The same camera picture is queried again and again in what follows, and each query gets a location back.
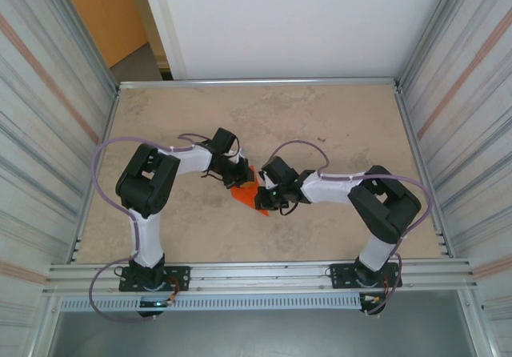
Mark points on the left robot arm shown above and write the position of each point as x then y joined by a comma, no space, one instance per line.
146,185

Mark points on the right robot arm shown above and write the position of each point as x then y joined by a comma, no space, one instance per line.
384,209

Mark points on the grey metal sheet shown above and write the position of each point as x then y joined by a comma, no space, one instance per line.
260,333

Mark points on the small circuit board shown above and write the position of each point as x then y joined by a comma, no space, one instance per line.
154,303
372,301

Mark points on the corrugated metal side panel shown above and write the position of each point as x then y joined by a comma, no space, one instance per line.
472,113
40,113

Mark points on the orange wooden door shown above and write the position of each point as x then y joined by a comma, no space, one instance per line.
104,13

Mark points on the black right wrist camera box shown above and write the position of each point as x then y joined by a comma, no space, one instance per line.
280,169

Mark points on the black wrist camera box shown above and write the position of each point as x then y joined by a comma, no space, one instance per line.
280,169
222,139

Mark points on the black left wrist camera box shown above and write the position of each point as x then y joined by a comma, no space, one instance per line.
222,139

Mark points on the wide aluminium base rail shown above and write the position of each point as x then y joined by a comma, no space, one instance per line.
260,277

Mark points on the long aluminium table edge rail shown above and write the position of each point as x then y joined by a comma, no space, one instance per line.
260,83

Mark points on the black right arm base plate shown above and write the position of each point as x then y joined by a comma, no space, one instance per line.
340,275

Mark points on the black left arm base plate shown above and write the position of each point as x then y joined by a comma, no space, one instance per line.
180,277

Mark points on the aluminium table side rail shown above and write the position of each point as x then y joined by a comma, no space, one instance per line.
109,125
410,133

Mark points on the white door frame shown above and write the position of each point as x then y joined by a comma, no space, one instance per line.
164,25

